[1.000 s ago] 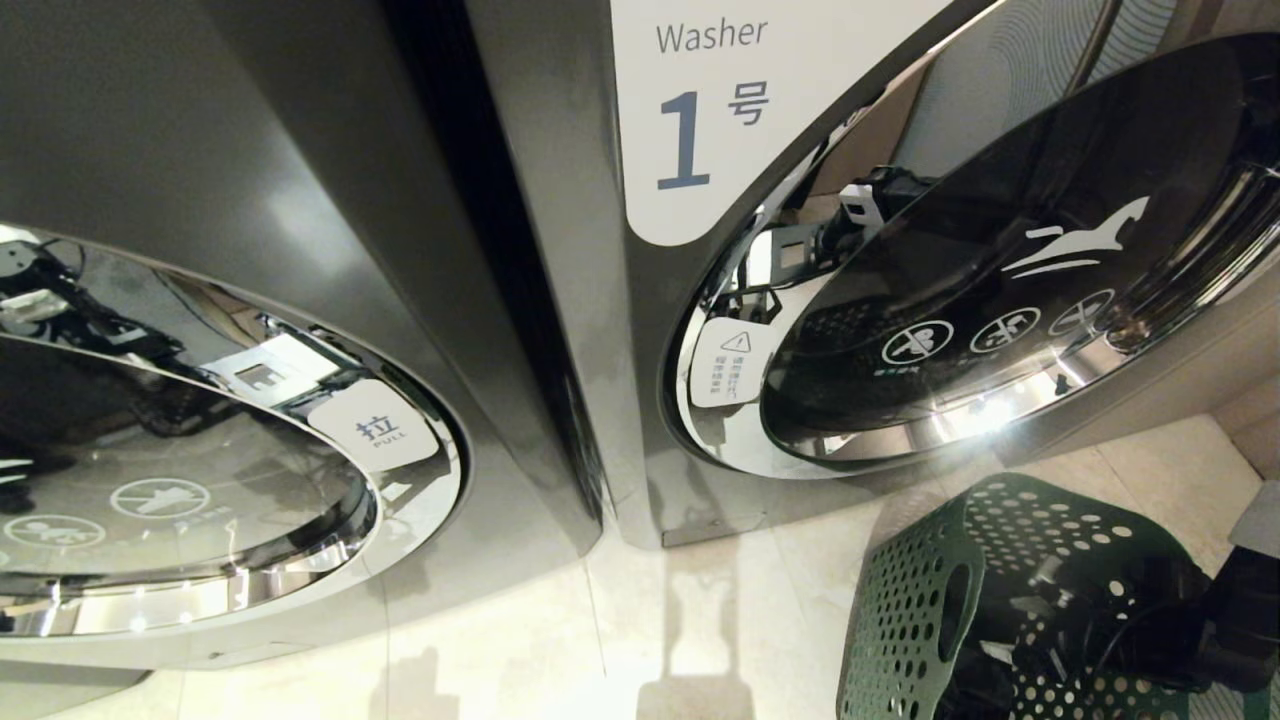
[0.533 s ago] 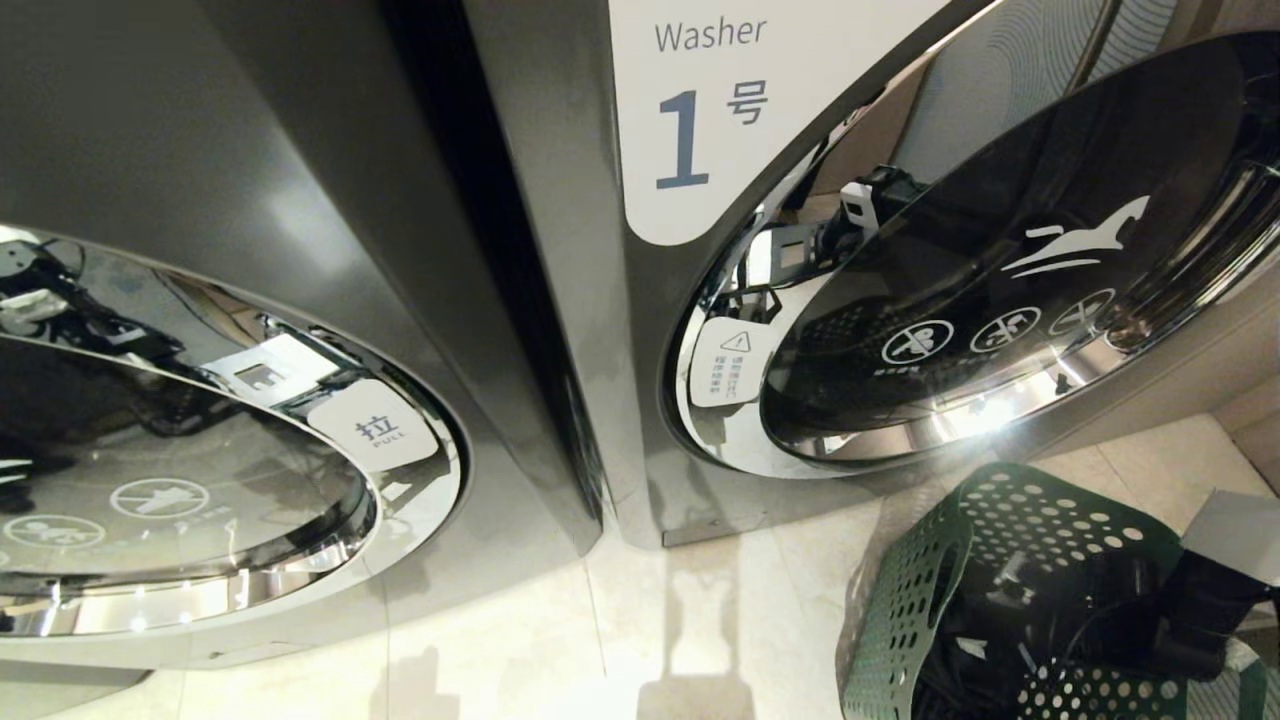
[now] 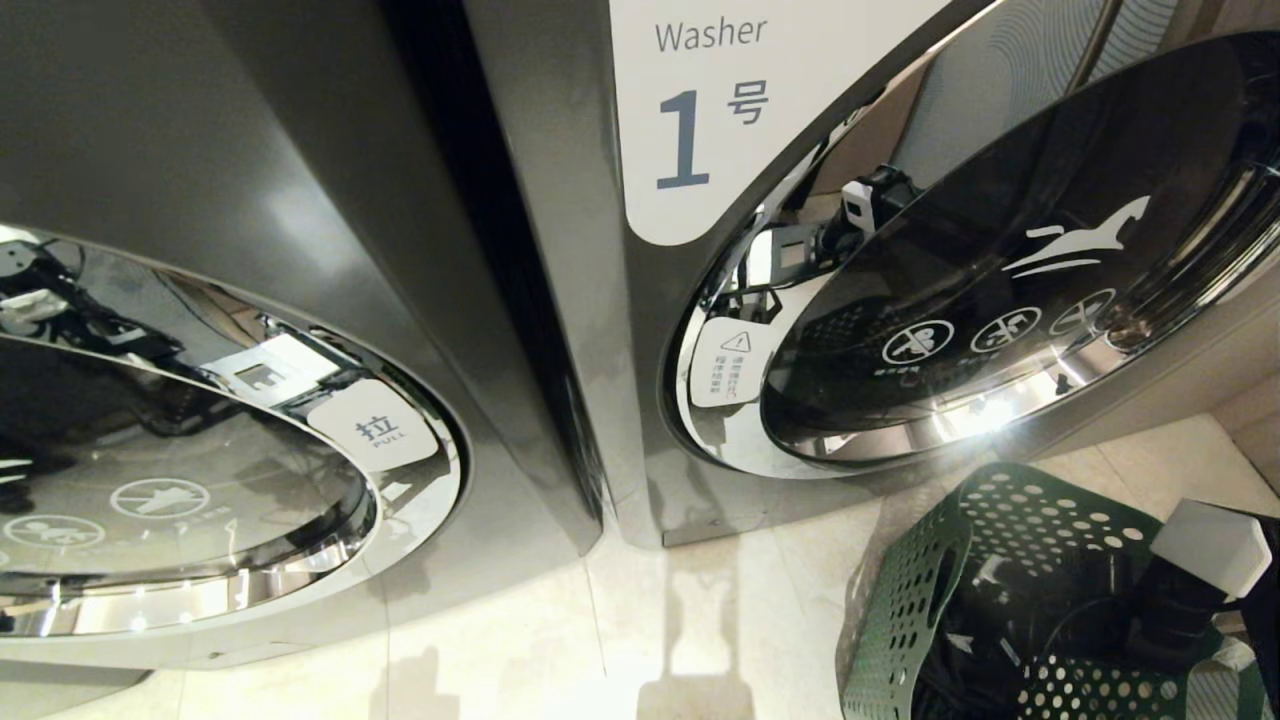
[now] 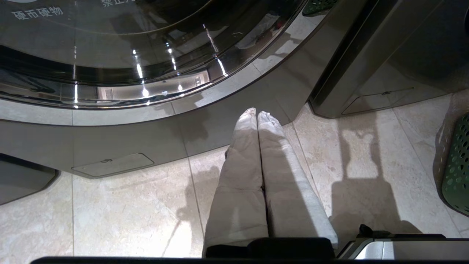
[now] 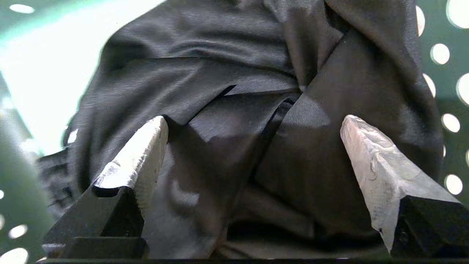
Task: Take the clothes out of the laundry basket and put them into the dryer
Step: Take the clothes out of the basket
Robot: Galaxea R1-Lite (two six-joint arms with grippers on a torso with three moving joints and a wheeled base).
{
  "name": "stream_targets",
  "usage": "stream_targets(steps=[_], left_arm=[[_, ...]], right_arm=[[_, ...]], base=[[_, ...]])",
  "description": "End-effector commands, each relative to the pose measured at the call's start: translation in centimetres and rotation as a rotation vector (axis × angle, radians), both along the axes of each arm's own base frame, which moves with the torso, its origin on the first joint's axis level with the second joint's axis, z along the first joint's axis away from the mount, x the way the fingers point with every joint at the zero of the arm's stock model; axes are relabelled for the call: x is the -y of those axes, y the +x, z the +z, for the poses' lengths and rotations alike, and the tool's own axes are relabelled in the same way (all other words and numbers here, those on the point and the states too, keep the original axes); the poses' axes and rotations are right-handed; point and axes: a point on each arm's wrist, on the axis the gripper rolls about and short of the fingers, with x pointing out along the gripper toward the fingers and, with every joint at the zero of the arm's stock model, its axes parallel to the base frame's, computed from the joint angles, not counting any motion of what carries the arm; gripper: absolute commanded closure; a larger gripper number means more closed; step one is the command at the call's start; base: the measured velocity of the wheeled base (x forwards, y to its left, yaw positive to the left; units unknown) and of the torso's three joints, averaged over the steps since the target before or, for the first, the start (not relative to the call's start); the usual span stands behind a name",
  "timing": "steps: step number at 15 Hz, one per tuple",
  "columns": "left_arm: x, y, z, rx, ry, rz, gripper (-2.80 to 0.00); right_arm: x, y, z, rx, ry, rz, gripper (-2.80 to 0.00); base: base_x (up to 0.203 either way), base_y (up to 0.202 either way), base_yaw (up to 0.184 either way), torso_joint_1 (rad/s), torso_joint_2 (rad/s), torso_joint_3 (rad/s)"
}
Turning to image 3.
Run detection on round chrome door with pictograms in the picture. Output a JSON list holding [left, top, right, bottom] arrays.
[[664, 30, 1280, 479]]

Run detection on white pull label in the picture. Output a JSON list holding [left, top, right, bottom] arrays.
[[305, 378, 442, 472]]

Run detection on gray front-load machine with sign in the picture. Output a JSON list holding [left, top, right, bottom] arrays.
[[462, 0, 1280, 549]]

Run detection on gray front-load laundry machine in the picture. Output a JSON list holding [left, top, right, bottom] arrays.
[[0, 0, 607, 720]]

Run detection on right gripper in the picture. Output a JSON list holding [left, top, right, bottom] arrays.
[[1127, 556, 1229, 663]]

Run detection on pale striped cloth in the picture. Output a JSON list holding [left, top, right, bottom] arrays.
[[1188, 638, 1269, 720]]

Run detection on green perforated laundry basket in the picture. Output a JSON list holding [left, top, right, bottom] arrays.
[[836, 461, 1271, 720]]

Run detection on large white number sign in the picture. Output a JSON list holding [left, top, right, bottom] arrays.
[[609, 0, 953, 248]]

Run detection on white warning label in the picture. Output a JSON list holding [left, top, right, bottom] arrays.
[[689, 317, 778, 409]]

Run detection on round chrome glass machine door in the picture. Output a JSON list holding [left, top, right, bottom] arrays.
[[0, 224, 473, 641]]

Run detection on black clothes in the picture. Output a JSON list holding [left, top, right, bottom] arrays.
[[912, 545, 1201, 720]]

